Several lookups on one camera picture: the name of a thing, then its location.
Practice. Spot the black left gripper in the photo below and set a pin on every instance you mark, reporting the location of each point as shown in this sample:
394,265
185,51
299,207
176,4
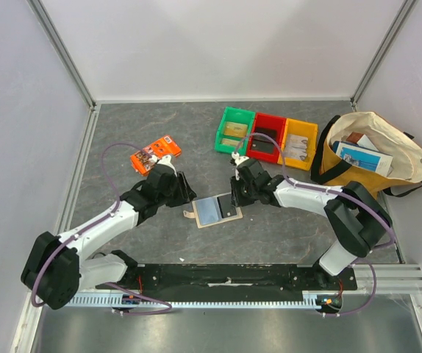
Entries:
185,193

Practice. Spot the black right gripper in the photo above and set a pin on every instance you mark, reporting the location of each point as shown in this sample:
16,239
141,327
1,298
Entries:
242,189

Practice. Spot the beige card holder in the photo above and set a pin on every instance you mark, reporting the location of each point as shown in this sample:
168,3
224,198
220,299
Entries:
206,212

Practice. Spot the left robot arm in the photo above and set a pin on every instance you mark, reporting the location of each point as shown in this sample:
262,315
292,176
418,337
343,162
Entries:
59,266

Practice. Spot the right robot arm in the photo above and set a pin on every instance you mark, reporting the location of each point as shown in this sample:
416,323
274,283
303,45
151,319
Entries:
357,219

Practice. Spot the gold card in green bin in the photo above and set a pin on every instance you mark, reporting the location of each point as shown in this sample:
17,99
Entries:
234,129

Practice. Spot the black card in red bin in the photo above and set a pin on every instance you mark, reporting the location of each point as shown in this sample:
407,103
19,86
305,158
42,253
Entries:
272,133

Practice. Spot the white vip card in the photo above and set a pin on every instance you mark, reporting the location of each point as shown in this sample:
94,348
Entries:
295,153
297,141

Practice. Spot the red plastic bin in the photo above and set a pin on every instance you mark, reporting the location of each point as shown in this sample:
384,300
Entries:
271,122

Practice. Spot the orange snack box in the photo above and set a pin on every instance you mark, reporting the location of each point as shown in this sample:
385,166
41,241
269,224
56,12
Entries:
144,160

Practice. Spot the green plastic bin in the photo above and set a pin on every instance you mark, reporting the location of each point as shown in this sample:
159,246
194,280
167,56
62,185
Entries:
235,115

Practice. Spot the yellow plastic bin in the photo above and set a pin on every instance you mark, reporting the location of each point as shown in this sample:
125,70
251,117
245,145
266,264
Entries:
301,128

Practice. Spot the brown box in bag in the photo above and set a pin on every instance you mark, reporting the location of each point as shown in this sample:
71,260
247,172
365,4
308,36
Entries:
354,137

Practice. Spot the blue white box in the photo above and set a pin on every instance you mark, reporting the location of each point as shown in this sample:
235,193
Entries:
364,158

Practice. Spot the yellow canvas tote bag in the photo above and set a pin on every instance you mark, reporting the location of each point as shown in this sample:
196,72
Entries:
379,135

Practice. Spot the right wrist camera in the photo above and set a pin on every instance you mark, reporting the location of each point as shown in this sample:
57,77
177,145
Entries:
237,159

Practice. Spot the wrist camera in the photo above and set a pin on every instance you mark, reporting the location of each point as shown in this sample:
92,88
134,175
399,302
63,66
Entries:
237,159
165,160

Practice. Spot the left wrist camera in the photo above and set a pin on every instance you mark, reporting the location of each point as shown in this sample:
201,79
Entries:
165,160

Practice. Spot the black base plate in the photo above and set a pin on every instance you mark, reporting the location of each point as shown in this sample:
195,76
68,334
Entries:
153,278

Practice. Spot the white slotted cable duct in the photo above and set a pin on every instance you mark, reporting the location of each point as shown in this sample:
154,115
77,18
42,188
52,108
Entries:
210,298

